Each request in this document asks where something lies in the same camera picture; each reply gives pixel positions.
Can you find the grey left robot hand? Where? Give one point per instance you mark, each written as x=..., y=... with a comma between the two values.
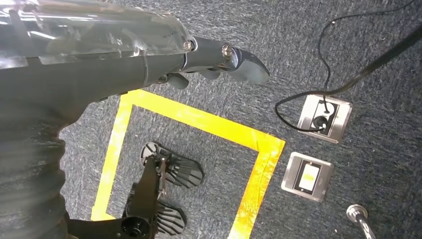
x=99, y=66

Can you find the yellow floor tape square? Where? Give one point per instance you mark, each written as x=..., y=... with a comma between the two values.
x=197, y=118

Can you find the black robot leg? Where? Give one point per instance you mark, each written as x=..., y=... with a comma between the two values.
x=145, y=194

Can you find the black ribbed robot foot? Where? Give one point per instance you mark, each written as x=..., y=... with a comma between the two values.
x=184, y=173
x=171, y=219

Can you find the steel floor socket yellow label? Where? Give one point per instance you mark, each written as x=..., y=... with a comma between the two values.
x=291, y=178

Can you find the steel floor socket with plugs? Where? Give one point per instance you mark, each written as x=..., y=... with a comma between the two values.
x=341, y=122

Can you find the chrome stool base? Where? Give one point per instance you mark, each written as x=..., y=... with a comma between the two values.
x=356, y=212

